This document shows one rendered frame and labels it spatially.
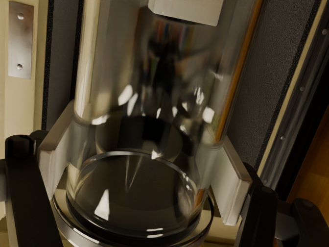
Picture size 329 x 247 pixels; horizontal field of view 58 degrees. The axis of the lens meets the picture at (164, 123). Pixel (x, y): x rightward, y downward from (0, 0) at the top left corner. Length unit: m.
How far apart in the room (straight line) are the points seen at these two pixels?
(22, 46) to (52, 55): 0.04
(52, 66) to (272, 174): 0.28
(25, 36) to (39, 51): 0.03
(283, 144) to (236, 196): 0.21
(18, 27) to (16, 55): 0.03
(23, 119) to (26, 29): 0.09
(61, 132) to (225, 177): 0.09
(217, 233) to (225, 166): 0.25
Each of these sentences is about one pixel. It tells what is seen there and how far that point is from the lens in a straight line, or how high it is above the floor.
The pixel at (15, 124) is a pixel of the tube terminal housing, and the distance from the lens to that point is 0.36.
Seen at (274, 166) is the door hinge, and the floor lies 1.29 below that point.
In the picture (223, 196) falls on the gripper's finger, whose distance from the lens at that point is 0.17.
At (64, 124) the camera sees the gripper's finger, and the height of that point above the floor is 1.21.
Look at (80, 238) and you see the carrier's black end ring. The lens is 0.17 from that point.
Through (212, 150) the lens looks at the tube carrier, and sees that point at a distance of 0.16.
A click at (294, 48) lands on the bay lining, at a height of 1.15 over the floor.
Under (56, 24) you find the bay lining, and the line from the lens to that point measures 0.35.
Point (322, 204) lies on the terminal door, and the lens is 0.32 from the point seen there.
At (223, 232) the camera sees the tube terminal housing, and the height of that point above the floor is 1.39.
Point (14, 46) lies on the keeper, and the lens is 0.33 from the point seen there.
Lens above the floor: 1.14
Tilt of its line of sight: 22 degrees up
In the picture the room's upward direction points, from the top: 167 degrees counter-clockwise
